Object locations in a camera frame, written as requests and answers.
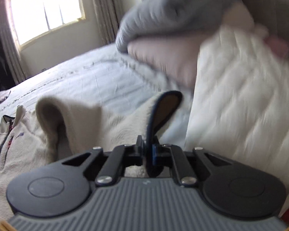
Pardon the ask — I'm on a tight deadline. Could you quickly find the cream fleece zip jacket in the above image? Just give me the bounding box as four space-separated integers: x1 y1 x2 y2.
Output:
0 90 184 224

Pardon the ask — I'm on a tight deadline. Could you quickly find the grey checked bedspread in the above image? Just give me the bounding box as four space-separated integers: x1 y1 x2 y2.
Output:
0 44 193 147

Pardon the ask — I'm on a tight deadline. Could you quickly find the white quilted blanket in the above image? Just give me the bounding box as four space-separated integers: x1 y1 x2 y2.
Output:
185 27 289 190

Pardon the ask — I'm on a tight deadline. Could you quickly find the pink pillow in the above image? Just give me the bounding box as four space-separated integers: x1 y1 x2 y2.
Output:
128 32 211 90

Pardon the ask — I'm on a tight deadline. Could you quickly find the grey blue plush pillow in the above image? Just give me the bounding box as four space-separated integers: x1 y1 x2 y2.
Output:
115 0 241 53

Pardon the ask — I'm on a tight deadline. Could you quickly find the right grey curtain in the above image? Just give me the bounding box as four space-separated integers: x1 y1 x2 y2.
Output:
92 0 124 45

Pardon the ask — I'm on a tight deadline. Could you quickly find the grey curtain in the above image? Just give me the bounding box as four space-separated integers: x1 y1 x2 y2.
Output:
0 0 28 85
92 0 124 45

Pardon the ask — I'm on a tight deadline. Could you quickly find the window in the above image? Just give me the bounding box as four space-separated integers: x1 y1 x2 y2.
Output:
10 0 86 46

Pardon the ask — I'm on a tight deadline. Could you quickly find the left grey curtain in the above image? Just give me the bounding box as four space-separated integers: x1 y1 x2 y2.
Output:
0 0 28 85

